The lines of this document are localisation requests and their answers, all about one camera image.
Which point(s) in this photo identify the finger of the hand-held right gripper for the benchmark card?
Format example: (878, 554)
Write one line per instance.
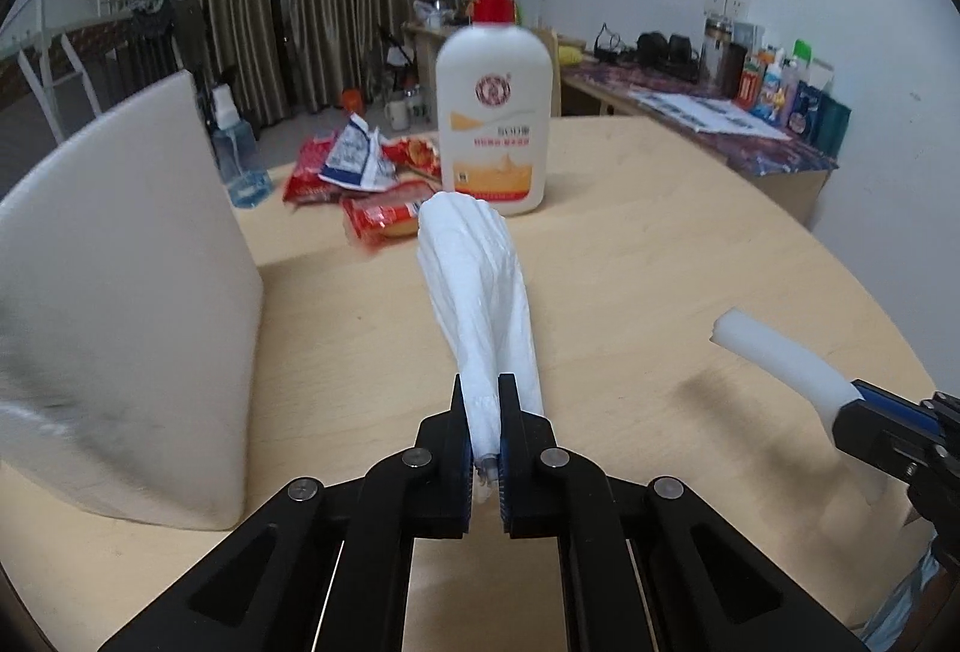
(896, 406)
(870, 438)

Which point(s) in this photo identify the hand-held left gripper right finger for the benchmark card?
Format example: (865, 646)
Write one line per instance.
(506, 479)

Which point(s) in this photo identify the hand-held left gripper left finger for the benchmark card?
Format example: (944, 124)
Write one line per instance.
(463, 472)

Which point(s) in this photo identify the white foam strip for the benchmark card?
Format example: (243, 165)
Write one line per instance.
(772, 352)

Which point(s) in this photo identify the white foam box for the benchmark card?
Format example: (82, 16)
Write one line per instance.
(127, 322)

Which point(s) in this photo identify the red snack packet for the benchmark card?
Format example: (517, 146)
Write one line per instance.
(416, 156)
(382, 217)
(307, 176)

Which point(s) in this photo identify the desk with dark patterned cover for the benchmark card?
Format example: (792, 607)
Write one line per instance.
(765, 161)

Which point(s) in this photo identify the blue and white packet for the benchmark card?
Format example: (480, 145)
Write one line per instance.
(356, 157)

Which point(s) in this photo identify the row of toiletry bottles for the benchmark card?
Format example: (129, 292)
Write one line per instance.
(780, 90)

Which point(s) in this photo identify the printed paper sheets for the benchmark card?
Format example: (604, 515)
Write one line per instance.
(712, 112)

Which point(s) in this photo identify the white lotion bottle red pump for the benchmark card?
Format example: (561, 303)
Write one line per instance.
(495, 120)

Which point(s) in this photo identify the white jug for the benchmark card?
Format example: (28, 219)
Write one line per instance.
(397, 112)

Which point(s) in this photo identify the clear blue spray bottle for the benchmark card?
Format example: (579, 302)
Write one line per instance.
(240, 165)

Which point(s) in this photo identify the orange box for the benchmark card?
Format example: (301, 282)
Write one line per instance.
(352, 99)

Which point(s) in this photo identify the black bags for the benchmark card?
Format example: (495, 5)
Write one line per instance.
(667, 54)

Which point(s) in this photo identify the light wooden desk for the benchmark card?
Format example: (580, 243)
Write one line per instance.
(420, 41)

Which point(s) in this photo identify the white plastic bag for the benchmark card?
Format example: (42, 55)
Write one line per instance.
(431, 13)

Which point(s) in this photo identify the dark hanging clothes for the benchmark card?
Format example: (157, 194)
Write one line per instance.
(161, 30)

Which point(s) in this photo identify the white metal bunk bed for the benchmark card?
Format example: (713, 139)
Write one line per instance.
(67, 75)

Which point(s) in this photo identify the white wall switch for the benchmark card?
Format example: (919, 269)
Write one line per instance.
(725, 5)

